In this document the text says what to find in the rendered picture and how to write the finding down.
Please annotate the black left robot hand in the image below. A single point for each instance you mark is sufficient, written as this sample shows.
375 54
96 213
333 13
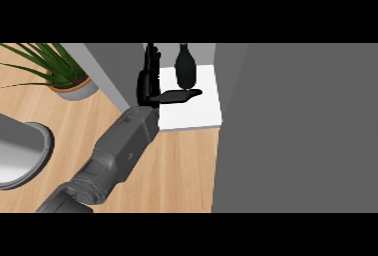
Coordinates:
149 80

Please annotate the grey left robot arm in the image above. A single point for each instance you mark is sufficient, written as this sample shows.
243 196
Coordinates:
122 143

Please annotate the dark wine bottle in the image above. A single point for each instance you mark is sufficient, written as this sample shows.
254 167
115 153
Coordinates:
186 68

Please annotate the green potted plant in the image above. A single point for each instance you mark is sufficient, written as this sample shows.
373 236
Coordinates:
53 68

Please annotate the large flat dark grey door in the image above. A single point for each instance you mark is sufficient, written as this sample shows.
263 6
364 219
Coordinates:
295 128

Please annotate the grey round sink basin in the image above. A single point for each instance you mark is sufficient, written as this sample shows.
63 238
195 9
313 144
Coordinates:
19 153

